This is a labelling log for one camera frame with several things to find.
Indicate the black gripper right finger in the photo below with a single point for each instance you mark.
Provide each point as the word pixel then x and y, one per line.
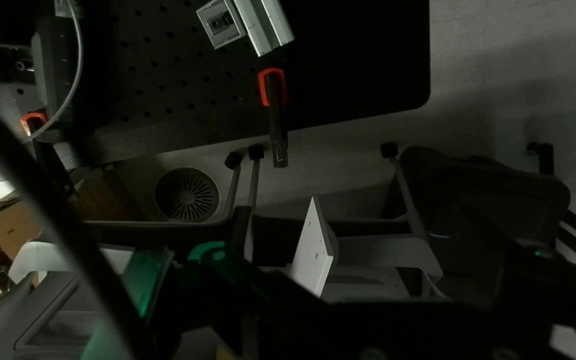
pixel 484 253

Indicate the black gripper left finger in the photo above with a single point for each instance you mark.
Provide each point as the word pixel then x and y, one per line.
pixel 240 232

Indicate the office chair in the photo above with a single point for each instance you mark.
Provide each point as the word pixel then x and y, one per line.
pixel 489 192

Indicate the grey unit with round grille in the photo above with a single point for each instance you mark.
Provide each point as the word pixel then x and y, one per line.
pixel 187 194

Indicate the black perforated breadboard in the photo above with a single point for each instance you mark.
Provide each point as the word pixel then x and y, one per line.
pixel 340 61

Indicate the brown cardboard box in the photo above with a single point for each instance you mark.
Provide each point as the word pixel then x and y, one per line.
pixel 10 230

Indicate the small orange clamp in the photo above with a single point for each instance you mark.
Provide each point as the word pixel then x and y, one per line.
pixel 34 119

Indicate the aluminium extrusion rail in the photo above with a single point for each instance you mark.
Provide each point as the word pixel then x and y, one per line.
pixel 261 22

